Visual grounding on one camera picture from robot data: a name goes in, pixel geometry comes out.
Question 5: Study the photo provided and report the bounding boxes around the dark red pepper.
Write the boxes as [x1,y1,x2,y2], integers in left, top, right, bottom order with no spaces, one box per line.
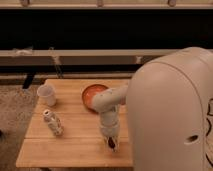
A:
[107,137,116,149]

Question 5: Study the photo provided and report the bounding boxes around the grey metal rail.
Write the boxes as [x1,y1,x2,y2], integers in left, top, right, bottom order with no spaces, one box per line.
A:
[0,49,176,66]

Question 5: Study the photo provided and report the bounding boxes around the orange bowl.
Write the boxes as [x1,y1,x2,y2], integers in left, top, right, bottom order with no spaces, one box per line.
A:
[82,84,108,112]

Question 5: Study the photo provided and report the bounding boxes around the patterned lying bottle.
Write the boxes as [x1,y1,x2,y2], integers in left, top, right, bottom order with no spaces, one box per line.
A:
[43,109,63,136]

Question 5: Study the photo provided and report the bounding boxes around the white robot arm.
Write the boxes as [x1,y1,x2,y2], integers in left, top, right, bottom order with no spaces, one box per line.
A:
[92,47,213,171]

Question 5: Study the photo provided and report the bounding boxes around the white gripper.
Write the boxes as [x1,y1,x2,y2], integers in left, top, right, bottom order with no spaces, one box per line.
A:
[100,111,120,152]

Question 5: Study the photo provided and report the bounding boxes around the white plastic cup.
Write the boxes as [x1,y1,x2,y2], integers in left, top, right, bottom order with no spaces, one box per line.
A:
[37,84,56,106]

